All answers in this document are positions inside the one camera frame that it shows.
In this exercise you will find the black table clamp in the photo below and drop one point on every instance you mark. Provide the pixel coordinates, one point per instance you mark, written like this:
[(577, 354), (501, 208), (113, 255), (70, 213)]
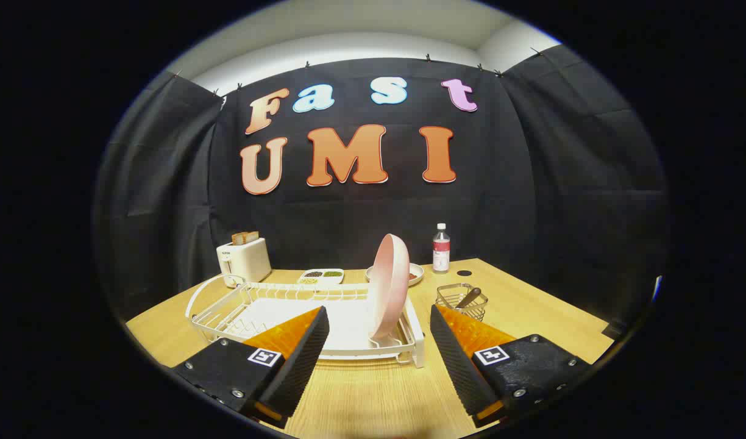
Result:
[(615, 330)]

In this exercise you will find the white drain tray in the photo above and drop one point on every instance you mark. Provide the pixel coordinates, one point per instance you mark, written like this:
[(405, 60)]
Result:
[(348, 320)]

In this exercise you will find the white toaster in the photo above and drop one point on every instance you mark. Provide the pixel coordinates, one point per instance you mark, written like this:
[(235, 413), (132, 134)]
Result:
[(245, 261)]

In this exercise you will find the toast slice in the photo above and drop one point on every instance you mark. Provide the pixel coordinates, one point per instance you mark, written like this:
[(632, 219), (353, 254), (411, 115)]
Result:
[(245, 238)]

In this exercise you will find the black backdrop cloth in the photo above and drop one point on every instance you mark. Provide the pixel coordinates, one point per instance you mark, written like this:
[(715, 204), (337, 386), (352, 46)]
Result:
[(531, 183)]

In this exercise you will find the clear bottle with red label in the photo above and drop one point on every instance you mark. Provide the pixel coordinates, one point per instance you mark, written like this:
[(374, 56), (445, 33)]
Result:
[(441, 251)]

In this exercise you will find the pink plate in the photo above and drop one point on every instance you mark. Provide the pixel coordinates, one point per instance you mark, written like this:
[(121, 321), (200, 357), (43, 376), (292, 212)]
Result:
[(390, 286)]

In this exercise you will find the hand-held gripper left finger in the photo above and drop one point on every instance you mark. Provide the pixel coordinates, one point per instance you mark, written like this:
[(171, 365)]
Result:
[(300, 360)]

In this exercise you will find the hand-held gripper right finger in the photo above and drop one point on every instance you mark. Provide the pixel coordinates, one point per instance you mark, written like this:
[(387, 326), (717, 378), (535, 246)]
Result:
[(461, 366)]

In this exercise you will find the white divided spice dish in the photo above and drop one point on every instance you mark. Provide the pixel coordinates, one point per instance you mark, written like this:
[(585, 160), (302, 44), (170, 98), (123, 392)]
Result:
[(321, 277)]

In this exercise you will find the beige plate with food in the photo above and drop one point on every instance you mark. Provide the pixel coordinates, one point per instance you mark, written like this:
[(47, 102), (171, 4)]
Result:
[(416, 274)]

